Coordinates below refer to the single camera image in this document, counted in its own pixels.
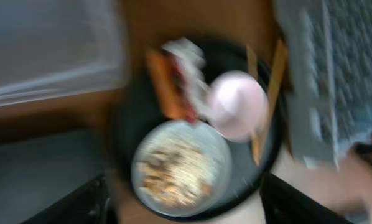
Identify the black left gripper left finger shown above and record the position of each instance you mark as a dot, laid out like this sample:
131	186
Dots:
89	204

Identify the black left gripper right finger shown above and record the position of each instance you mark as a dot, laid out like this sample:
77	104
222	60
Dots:
284	204

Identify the white napkin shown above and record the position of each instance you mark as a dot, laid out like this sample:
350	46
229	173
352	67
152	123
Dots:
189	60

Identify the light blue cup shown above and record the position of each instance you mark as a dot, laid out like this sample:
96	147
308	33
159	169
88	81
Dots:
354	124

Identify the grey dishwasher rack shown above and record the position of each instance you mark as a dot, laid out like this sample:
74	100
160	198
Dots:
330	69

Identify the rectangular black tray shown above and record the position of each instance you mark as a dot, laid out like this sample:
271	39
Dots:
36	173

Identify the grey plate with food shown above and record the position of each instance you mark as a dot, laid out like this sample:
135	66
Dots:
181	169

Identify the round black tray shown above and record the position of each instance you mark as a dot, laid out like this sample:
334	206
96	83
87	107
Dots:
140	115

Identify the orange carrot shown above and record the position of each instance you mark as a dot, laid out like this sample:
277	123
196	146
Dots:
164	86

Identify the clear plastic bin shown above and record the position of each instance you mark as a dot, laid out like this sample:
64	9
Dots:
55	48

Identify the red snack wrapper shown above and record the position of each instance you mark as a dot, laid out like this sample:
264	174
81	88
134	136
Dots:
190	114

